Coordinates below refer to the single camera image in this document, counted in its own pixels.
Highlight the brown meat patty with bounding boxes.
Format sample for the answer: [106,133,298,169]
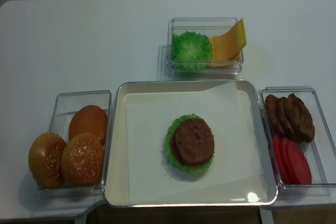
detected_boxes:
[175,118,215,166]
[285,93,315,143]
[276,97,302,144]
[265,94,286,137]

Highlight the flat yellow cheese slices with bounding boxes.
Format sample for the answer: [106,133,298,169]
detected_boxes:
[208,36,240,68]

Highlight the back red tomato slice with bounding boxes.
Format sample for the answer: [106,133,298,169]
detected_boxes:
[272,135,284,183]

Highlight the clear patty tomato container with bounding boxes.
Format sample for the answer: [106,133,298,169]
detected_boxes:
[257,86,335,209]

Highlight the white rectangular tray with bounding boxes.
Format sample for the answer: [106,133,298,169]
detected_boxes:
[104,80,278,207]

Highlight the sesame bun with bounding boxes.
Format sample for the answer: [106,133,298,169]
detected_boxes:
[60,133,104,186]
[28,133,67,188]

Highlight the plain orange bun bottom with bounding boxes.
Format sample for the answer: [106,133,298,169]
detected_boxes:
[69,105,108,145]

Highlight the red tomato slice on tray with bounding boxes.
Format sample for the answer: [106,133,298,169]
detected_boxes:
[171,132,180,160]

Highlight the clear bun container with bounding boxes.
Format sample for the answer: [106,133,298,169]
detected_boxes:
[37,90,114,198]

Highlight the middle red tomato slice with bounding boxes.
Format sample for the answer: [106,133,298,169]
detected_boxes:
[279,137,295,184]

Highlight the green lettuce in container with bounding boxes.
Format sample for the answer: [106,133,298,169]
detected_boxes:
[172,31,213,69]

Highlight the clear lettuce cheese container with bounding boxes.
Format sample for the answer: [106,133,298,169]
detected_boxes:
[166,18,244,78]

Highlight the left sesame bun top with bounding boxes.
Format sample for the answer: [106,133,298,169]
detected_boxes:
[28,133,67,188]

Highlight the right sesame bun top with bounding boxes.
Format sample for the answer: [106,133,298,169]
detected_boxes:
[60,133,104,186]

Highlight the green lettuce on tray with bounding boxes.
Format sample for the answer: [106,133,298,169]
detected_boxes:
[164,114,214,175]

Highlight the front red tomato slice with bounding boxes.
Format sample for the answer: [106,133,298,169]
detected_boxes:
[285,141,312,185]

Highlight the upright yellow cheese slice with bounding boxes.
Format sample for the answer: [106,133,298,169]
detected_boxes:
[214,19,247,58]

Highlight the white paper sheet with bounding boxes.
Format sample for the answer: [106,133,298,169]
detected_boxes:
[125,81,263,204]

